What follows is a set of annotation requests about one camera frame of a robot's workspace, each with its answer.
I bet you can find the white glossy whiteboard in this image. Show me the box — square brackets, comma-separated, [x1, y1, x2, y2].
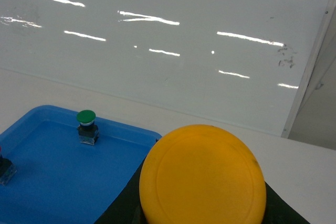
[1, 0, 333, 136]

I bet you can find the green mushroom push button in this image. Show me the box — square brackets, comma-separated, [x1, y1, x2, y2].
[76, 110, 99, 145]

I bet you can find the blue plastic tray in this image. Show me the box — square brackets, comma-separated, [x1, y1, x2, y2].
[1, 105, 160, 223]

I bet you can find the yellow mushroom push button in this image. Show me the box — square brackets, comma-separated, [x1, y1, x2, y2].
[139, 125, 266, 223]

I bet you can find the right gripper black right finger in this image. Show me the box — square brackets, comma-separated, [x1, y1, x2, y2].
[262, 183, 310, 224]

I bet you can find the red mushroom push button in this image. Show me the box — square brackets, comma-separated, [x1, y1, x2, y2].
[1, 154, 17, 186]

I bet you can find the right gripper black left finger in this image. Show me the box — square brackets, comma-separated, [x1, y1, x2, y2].
[95, 161, 148, 223]

